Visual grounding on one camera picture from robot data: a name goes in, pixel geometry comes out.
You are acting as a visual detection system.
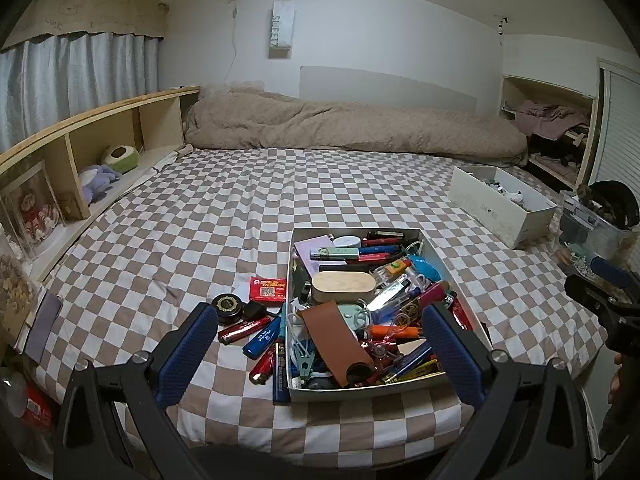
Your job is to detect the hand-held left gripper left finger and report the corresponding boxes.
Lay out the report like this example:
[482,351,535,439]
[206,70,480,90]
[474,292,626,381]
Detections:
[52,302,219,480]

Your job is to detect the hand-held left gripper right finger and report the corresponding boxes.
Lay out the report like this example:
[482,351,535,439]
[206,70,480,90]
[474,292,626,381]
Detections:
[422,302,591,480]

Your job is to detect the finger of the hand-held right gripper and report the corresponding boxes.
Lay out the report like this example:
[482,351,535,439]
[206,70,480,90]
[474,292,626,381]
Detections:
[564,274,628,313]
[590,256,633,288]

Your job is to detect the white cardboard container box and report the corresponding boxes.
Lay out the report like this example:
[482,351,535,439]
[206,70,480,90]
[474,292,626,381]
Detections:
[287,226,493,403]

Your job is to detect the teal green lighter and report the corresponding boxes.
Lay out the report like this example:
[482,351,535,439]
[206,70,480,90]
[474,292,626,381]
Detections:
[310,246,360,261]

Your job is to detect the person's right hand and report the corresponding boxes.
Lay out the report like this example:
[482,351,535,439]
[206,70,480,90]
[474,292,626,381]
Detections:
[607,352,627,406]

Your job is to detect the clear plastic bin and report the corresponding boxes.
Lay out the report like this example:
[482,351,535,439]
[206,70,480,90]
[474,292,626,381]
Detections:
[552,190,640,281]

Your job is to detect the orange pen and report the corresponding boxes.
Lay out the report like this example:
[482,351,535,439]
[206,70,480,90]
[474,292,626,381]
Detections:
[370,325,421,339]

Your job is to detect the glossy red lighter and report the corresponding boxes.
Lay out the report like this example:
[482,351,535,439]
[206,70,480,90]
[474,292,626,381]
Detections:
[249,342,281,386]
[218,317,271,345]

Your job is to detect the black round tin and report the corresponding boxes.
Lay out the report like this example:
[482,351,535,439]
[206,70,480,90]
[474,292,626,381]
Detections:
[211,294,246,323]

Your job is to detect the dark cloth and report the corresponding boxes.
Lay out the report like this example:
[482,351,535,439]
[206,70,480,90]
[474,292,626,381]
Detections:
[575,180,640,231]

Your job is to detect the blue lighter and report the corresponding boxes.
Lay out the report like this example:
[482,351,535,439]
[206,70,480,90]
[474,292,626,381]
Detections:
[243,316,281,359]

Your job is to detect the blue plastic packet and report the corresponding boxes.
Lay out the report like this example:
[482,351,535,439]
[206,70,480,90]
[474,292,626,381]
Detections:
[407,255,443,281]

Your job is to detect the dark blue narrow box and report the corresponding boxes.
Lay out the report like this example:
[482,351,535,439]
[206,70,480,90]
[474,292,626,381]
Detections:
[272,340,291,403]

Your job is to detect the red printed packet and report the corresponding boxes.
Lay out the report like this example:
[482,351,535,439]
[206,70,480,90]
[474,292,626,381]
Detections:
[248,276,287,303]

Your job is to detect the mint green round case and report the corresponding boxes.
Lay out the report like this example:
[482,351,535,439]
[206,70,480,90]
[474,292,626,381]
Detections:
[337,301,368,333]

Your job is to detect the brown leather pouch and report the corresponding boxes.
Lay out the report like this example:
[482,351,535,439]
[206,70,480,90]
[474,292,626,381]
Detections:
[300,300,376,388]

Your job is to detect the green clothes peg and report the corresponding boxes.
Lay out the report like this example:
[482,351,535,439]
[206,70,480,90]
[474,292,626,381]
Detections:
[292,347,318,378]

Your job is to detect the white shoebox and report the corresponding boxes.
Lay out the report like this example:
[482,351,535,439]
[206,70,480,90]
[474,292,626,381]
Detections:
[447,165,557,250]

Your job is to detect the pile of assorted lighters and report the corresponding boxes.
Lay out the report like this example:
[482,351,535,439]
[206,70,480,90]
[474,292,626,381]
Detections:
[350,230,473,386]

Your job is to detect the wooden oval case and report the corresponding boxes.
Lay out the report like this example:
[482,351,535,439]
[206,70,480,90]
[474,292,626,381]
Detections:
[311,270,376,307]

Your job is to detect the checkered bed sheet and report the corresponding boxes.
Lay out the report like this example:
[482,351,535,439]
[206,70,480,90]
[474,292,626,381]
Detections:
[37,147,608,466]

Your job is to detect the purple notepad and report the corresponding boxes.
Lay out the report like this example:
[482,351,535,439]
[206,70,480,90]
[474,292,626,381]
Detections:
[294,237,331,273]

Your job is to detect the pink folded clothes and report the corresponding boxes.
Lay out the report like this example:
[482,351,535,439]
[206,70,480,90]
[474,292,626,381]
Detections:
[515,100,591,138]

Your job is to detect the purple plush toy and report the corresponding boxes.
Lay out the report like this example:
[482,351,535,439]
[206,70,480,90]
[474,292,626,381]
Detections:
[79,164,121,201]

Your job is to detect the green plush toy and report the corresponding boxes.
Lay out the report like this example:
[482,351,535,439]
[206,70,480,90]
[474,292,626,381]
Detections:
[101,144,145,171]

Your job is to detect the clear framed picture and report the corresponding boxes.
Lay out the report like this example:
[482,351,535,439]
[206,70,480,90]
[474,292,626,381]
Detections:
[0,160,66,256]

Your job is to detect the wooden headboard shelf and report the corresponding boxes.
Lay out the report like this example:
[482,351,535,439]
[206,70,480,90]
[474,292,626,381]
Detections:
[0,86,201,351]

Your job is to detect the beige duvet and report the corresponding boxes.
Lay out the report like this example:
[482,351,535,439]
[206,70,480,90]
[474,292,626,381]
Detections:
[184,85,528,167]

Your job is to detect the pale blue curtain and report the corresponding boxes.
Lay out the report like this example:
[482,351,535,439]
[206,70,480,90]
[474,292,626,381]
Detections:
[0,32,161,153]

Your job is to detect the white hanging paper bag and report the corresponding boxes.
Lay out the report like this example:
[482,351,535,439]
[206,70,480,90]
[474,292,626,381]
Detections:
[270,0,296,59]

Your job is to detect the beige curtain valance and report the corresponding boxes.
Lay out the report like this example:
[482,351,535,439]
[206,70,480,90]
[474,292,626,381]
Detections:
[0,0,168,51]

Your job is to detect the wall closet shelf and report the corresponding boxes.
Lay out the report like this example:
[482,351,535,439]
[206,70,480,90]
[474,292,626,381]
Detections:
[500,75,601,193]

